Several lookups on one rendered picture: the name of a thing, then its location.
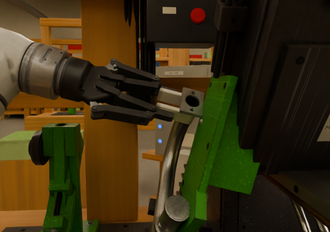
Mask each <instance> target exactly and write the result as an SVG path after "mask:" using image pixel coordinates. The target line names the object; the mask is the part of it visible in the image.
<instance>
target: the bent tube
mask: <svg viewBox="0 0 330 232"><path fill-rule="evenodd" d="M203 102H204V93H203V92H200V91H197V90H193V89H189V88H185V87H183V89H182V95H181V103H180V110H179V113H182V114H186V115H190V116H194V117H198V118H202V116H203ZM188 127H189V124H185V123H181V122H178V121H174V123H173V126H172V128H171V131H170V134H169V138H168V140H167V144H166V148H165V153H164V157H163V162H162V167H161V172H160V178H159V185H158V191H157V198H156V205H155V211H154V218H153V225H152V231H151V232H155V231H154V223H155V221H156V219H157V217H158V216H159V215H160V214H161V213H162V212H163V210H164V205H165V202H166V201H167V199H168V198H169V197H171V196H173V190H174V181H175V173H176V167H177V162H178V157H179V153H180V149H181V146H182V142H183V139H184V137H185V134H186V131H187V129H188Z"/></svg>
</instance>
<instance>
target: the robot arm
mask: <svg viewBox="0 0 330 232"><path fill-rule="evenodd" d="M159 79H160V78H159V76H157V75H154V74H151V73H148V72H145V71H142V70H139V69H137V68H134V67H131V66H128V65H125V64H122V63H121V62H119V61H118V60H116V59H115V58H112V59H111V60H110V64H108V65H107V66H105V67H104V66H94V65H93V64H92V63H91V62H90V61H88V60H84V59H81V58H76V57H70V55H69V53H68V52H67V51H66V50H63V49H59V48H55V47H52V46H48V45H45V44H43V43H37V42H34V41H32V40H30V39H28V38H26V37H24V36H23V35H21V34H19V33H16V32H13V31H10V30H7V29H3V28H0V120H1V118H2V116H3V113H4V111H5V109H6V108H7V106H8V105H9V103H10V102H11V101H12V100H13V99H14V98H15V97H16V96H17V95H18V94H19V92H25V93H27V94H31V95H32V94H33V95H36V96H40V97H44V98H48V99H51V100H56V99H58V98H59V97H61V98H64V99H68V100H72V101H75V102H81V101H83V102H85V103H86V104H87V105H89V106H90V109H91V116H90V117H91V119H92V120H98V119H110V120H115V121H121V122H126V123H132V124H138V125H144V126H147V125H148V124H149V122H150V121H152V120H153V119H154V118H157V119H160V120H164V121H168V122H172V120H174V121H178V122H181V123H185V124H189V125H190V124H191V123H192V121H193V119H194V116H190V115H186V114H182V113H179V110H180V108H176V107H173V106H169V105H166V104H162V103H157V105H156V106H155V105H152V104H149V103H147V102H144V101H142V100H139V99H137V98H134V97H131V96H129V95H126V94H124V93H122V92H123V91H125V92H132V93H138V94H145V95H152V96H158V97H157V100H158V101H162V102H166V103H170V104H174V105H177V106H180V103H181V95H182V93H180V92H178V91H177V90H175V89H171V88H168V87H164V86H162V81H160V80H159ZM118 83H119V85H118ZM103 103H106V104H108V105H102V104H103Z"/></svg>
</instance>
